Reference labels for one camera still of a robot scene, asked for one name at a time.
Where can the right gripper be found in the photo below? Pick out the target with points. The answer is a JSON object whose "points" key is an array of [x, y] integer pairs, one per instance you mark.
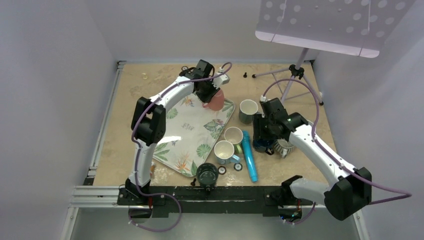
{"points": [[258, 119]]}

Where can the floral serving tray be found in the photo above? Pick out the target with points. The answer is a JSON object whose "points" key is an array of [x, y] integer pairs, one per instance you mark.
{"points": [[192, 129]]}

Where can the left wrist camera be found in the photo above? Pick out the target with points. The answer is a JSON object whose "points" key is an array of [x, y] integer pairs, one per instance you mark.
{"points": [[221, 78]]}

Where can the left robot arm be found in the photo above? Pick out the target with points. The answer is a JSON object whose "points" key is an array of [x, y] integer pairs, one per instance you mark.
{"points": [[149, 119]]}

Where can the dark grey angular mug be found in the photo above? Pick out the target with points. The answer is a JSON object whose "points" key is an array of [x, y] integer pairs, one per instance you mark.
{"points": [[247, 109]]}

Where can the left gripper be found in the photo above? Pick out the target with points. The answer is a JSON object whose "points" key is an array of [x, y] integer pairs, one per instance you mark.
{"points": [[206, 99]]}

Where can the dark grey round mug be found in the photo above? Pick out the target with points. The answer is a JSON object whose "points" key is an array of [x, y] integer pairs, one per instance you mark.
{"points": [[207, 176]]}

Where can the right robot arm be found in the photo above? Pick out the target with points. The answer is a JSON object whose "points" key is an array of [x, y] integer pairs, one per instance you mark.
{"points": [[343, 194]]}

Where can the blue toy microphone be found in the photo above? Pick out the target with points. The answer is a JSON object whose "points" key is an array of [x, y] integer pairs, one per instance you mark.
{"points": [[248, 156]]}

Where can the black ring marker left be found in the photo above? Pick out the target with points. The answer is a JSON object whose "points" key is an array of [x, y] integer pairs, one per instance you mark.
{"points": [[221, 170]]}

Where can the dark blue mug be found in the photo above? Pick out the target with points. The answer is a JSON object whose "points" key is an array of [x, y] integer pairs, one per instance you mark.
{"points": [[264, 146]]}

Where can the striped grey white mug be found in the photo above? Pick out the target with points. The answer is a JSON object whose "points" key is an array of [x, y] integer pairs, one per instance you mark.
{"points": [[283, 147]]}

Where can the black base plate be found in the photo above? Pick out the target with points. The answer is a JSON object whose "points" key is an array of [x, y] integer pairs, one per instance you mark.
{"points": [[268, 201]]}

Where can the black ring marker right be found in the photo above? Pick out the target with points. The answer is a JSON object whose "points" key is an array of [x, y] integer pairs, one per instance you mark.
{"points": [[238, 167]]}

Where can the lilac music stand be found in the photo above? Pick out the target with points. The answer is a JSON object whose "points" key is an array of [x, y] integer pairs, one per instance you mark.
{"points": [[350, 27]]}

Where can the light blue mug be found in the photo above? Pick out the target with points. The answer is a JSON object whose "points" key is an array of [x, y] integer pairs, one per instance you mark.
{"points": [[224, 152]]}

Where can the light green mug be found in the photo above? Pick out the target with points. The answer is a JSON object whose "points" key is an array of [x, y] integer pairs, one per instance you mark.
{"points": [[234, 135]]}

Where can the small colourful toy figure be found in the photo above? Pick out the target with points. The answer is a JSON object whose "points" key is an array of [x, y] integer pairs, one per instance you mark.
{"points": [[152, 169]]}

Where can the pink salmon mug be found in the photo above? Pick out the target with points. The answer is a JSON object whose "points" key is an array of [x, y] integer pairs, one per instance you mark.
{"points": [[214, 100]]}

